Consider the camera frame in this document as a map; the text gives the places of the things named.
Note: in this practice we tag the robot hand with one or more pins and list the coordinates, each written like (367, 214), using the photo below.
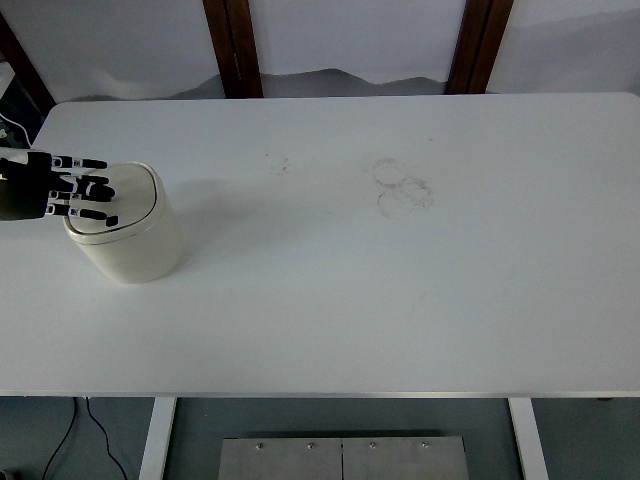
(25, 190)

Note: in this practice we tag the cream lidded trash bin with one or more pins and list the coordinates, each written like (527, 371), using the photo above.
(135, 250)

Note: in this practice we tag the white board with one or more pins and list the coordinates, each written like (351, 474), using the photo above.
(5, 77)

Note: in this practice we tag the landscape painted screen panel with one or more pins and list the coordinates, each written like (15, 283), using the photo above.
(350, 35)
(575, 40)
(125, 40)

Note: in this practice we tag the white table leg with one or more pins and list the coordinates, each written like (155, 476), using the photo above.
(527, 440)
(157, 440)

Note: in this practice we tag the grey metal plate with screws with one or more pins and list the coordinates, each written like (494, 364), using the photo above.
(300, 462)

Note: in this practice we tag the thin brown wooden screen post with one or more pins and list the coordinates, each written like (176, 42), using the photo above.
(25, 65)

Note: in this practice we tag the wide brown wooden screen post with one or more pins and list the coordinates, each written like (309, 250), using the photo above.
(235, 50)
(480, 45)

